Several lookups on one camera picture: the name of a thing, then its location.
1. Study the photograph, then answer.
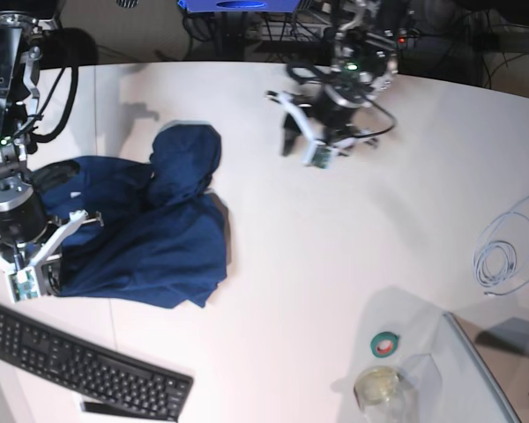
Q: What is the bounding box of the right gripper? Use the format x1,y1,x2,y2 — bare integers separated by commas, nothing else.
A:
0,176,48,244

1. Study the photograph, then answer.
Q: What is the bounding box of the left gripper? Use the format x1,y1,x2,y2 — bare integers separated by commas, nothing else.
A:
281,85,361,157

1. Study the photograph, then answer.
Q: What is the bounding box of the dark blue t-shirt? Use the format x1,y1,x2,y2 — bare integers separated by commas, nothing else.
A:
32,122,227,308

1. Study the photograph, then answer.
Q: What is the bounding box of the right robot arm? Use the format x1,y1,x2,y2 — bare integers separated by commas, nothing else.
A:
0,1,79,248

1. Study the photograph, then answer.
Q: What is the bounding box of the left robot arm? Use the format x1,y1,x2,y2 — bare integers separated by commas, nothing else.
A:
266,1,407,167

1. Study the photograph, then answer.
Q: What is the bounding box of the blue box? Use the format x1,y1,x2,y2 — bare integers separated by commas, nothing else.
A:
178,0,300,13

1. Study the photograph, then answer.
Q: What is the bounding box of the black computer keyboard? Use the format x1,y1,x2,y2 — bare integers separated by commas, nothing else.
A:
0,304,194,422

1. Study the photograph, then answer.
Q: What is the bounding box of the green tape roll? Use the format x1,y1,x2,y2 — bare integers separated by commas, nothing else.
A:
369,331,399,358

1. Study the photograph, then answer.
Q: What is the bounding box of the clear glass jar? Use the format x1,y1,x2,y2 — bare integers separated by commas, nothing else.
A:
354,366,409,422

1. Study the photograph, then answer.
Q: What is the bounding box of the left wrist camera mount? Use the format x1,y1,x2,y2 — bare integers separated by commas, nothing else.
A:
265,91,379,169

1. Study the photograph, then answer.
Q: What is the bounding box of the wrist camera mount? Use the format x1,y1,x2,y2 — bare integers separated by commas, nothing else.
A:
265,91,379,169
0,210,104,303

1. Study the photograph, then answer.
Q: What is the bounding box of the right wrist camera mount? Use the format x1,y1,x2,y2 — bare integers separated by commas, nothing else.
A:
0,210,104,303

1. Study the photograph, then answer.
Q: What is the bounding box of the coiled white cable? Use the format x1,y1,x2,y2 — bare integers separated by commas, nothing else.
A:
473,191,529,297

